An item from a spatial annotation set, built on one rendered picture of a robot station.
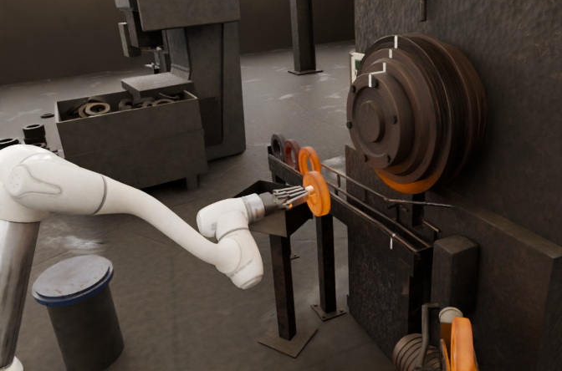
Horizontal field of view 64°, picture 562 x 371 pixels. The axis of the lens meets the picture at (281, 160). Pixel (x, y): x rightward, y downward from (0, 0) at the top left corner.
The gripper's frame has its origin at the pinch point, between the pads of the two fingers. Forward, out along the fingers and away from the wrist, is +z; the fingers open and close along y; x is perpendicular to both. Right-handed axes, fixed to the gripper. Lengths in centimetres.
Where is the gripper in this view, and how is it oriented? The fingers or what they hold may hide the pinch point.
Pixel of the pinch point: (315, 189)
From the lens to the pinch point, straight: 156.1
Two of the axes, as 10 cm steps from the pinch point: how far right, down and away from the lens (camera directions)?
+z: 9.2, -2.5, 3.1
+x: -1.2, -9.2, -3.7
